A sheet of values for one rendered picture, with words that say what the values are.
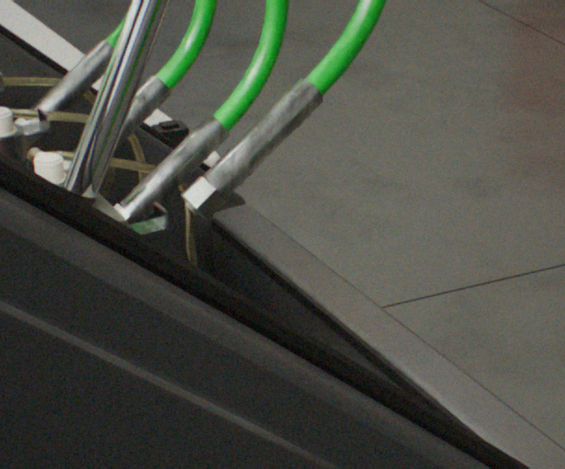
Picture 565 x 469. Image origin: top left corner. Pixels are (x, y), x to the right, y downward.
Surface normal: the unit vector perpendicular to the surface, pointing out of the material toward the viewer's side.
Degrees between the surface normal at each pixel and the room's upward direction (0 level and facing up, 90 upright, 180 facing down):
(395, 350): 0
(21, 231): 74
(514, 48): 0
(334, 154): 0
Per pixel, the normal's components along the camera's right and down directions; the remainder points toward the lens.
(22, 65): 0.52, 0.40
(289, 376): 0.70, 0.06
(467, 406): 0.00, -0.88
